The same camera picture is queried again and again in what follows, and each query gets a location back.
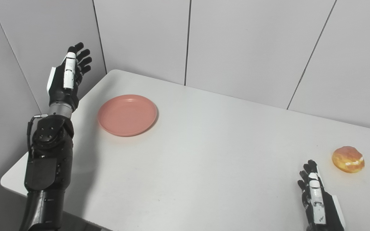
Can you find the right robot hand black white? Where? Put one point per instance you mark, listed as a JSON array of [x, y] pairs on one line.
[[320, 202]]

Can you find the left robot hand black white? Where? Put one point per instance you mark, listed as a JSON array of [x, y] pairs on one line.
[[66, 80]]

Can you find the cream puff pastry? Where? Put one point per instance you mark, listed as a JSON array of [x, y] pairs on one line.
[[348, 159]]

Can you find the pink round plate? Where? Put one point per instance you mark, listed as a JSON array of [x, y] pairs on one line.
[[127, 115]]

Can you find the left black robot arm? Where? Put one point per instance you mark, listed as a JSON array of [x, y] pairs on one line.
[[48, 166]]

